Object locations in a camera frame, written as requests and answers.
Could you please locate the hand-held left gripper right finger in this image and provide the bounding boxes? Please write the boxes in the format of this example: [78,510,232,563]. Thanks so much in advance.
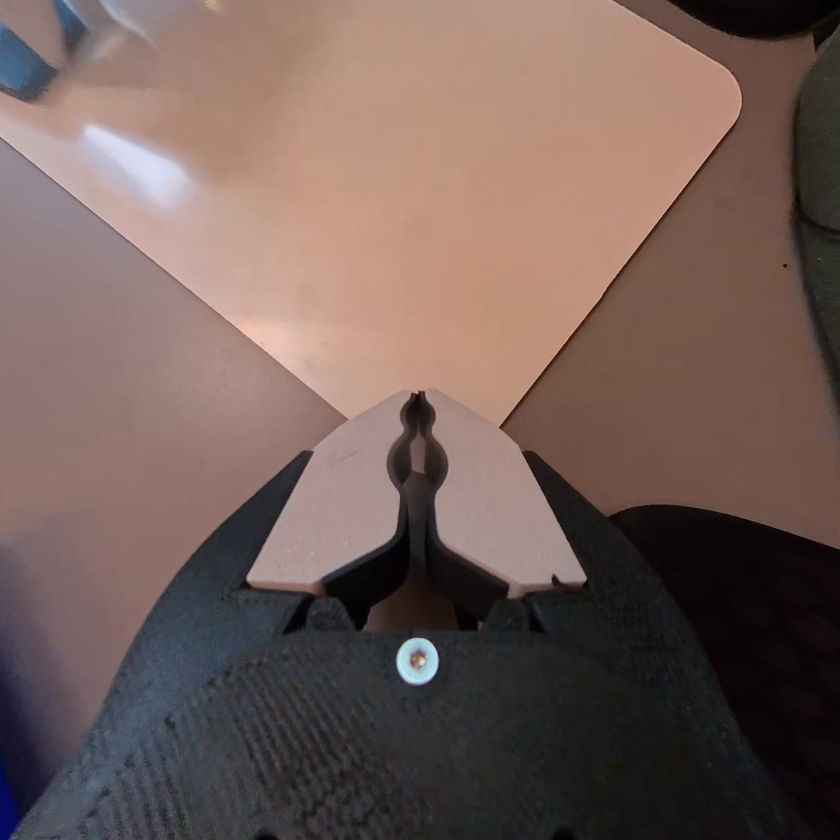
[420,389,588,620]

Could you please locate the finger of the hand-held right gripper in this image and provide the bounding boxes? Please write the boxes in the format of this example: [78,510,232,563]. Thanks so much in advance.
[63,0,161,49]

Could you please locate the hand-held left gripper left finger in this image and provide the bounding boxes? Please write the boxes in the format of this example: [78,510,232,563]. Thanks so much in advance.
[247,389,420,620]

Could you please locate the blue whiteboard eraser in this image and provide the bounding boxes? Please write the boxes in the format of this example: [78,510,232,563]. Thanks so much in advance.
[0,21,64,105]

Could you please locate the white whiteboard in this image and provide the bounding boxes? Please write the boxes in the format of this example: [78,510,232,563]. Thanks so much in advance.
[0,0,745,429]

